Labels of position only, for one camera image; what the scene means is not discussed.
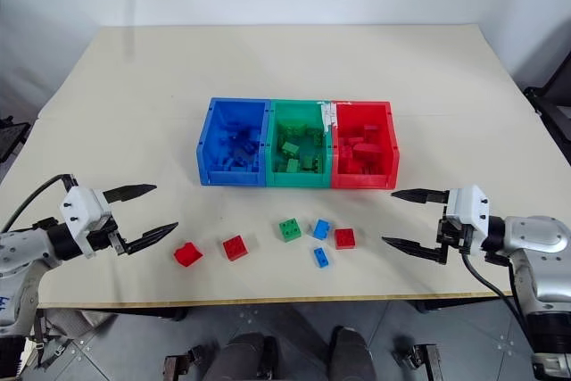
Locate black equipment stand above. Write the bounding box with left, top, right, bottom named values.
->
left=523, top=48, right=571, bottom=169

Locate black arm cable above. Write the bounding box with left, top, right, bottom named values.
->
left=460, top=252, right=539, bottom=355
left=0, top=172, right=78, bottom=233

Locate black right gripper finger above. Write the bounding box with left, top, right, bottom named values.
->
left=381, top=236, right=448, bottom=266
left=390, top=188, right=450, bottom=207

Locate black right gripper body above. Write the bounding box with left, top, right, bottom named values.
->
left=436, top=203, right=474, bottom=265

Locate red plastic bin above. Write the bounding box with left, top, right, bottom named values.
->
left=329, top=100, right=400, bottom=190

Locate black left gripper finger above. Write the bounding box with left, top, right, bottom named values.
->
left=119, top=221, right=179, bottom=257
left=102, top=183, right=158, bottom=204

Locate white tape strip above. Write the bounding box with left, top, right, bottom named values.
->
left=315, top=99, right=354, bottom=134

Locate red curved toy brick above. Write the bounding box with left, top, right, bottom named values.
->
left=173, top=242, right=204, bottom=269

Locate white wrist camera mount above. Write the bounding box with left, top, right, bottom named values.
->
left=444, top=184, right=492, bottom=258
left=59, top=186, right=113, bottom=260

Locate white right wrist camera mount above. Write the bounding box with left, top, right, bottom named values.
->
left=444, top=184, right=492, bottom=258

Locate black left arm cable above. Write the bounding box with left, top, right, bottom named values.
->
left=0, top=172, right=78, bottom=233

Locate green plastic bin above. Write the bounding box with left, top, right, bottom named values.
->
left=265, top=98, right=334, bottom=189

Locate dark rounded shape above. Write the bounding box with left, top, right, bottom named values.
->
left=205, top=331, right=280, bottom=381
left=328, top=326, right=378, bottom=381

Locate black strap with buckle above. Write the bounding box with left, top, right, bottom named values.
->
left=26, top=307, right=75, bottom=369

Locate black metal frame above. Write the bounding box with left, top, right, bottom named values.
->
left=0, top=115, right=32, bottom=164

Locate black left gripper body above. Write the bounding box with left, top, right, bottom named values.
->
left=87, top=216, right=128, bottom=258

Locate green square toy brick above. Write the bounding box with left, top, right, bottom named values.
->
left=277, top=217, right=302, bottom=244

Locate black table foot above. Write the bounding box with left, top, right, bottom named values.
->
left=410, top=299, right=448, bottom=313
left=150, top=306, right=189, bottom=322

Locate blue square toy brick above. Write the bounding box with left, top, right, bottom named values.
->
left=312, top=219, right=333, bottom=240

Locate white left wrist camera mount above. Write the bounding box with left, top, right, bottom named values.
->
left=59, top=186, right=113, bottom=260

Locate blue plastic bin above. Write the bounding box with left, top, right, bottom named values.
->
left=196, top=96, right=271, bottom=187

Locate black metal bracket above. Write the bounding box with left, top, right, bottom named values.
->
left=391, top=343, right=443, bottom=381
left=162, top=344, right=203, bottom=381

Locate red square toy brick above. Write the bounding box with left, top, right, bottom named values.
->
left=222, top=235, right=249, bottom=261
left=334, top=228, right=357, bottom=250

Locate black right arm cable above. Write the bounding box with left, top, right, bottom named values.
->
left=460, top=252, right=539, bottom=355

